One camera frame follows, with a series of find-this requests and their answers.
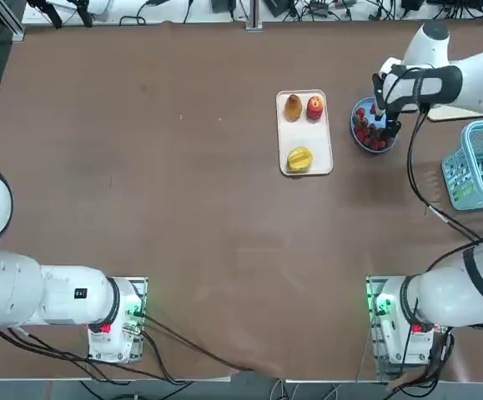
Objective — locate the blue round plate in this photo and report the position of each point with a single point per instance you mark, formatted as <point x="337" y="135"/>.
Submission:
<point x="385" y="109"/>

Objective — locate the cream tray with banana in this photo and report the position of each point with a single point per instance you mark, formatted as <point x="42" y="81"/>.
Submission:
<point x="454" y="116"/>

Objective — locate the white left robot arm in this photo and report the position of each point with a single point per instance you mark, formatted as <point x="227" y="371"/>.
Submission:
<point x="16" y="287"/>

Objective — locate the orange black device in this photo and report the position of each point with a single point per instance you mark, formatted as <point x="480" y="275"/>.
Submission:
<point x="320" y="4"/>

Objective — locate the aluminium profile post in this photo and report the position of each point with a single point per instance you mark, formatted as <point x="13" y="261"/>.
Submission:
<point x="254" y="10"/>

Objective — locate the black tripod leg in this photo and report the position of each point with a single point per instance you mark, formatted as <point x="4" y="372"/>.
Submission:
<point x="84" y="12"/>
<point x="49" y="10"/>

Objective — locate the aluminium post bracket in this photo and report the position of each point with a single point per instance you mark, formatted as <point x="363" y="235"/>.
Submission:
<point x="254" y="26"/>

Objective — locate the red apple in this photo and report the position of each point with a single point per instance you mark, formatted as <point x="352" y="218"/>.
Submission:
<point x="315" y="108"/>

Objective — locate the cream tray with apple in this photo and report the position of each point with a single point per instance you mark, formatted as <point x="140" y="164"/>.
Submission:
<point x="303" y="137"/>

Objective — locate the dark red strawberry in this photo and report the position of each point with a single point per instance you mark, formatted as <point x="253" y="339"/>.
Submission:
<point x="373" y="109"/>

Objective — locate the light blue plastic basket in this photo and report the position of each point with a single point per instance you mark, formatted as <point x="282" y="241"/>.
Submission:
<point x="462" y="200"/>

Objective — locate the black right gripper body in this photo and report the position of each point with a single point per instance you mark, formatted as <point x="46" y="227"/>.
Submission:
<point x="379" y="100"/>

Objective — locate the yellow starfruit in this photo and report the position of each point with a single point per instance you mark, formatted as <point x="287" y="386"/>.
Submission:
<point x="300" y="160"/>

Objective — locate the aluminium corner bracket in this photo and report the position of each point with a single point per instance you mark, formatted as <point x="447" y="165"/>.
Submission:
<point x="18" y="33"/>

